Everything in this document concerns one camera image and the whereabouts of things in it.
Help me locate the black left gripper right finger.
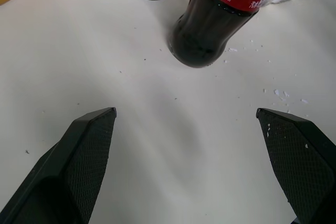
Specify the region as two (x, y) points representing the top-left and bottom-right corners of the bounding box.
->
(256, 108), (336, 224)

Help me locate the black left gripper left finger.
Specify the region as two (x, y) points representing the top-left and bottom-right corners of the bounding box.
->
(0, 107), (118, 224)

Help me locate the red label cola bottle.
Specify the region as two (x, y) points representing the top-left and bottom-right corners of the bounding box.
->
(169, 0), (283, 68)

